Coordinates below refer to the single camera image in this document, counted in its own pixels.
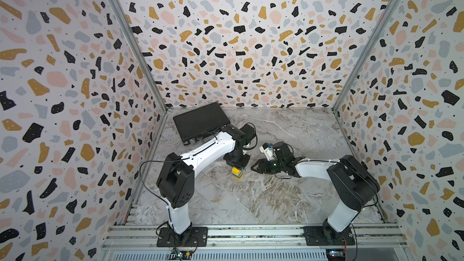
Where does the large yellow lego brick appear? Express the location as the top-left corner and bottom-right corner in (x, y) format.
(232, 167), (242, 175)

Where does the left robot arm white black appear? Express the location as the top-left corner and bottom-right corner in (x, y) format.
(157, 123), (257, 236)

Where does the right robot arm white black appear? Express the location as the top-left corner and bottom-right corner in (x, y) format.
(251, 141), (380, 245)

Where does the black briefcase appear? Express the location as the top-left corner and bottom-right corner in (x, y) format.
(173, 103), (230, 145)

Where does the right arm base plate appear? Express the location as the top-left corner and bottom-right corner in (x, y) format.
(303, 225), (355, 246)

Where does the aluminium mounting rail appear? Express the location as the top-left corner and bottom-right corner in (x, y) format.
(101, 224), (414, 261)

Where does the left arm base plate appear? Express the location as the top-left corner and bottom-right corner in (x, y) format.
(157, 227), (209, 248)

